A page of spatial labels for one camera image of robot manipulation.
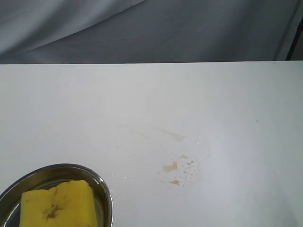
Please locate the yellow sponge block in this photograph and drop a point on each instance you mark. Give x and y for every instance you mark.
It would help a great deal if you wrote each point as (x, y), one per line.
(69, 204)

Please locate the grey fabric backdrop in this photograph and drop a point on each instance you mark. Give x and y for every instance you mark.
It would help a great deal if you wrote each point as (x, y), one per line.
(145, 31)

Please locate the stainless steel round tray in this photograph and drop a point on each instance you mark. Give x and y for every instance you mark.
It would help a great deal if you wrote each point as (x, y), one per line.
(48, 177)

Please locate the amber liquid spill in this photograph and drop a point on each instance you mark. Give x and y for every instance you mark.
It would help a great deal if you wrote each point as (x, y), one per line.
(147, 154)

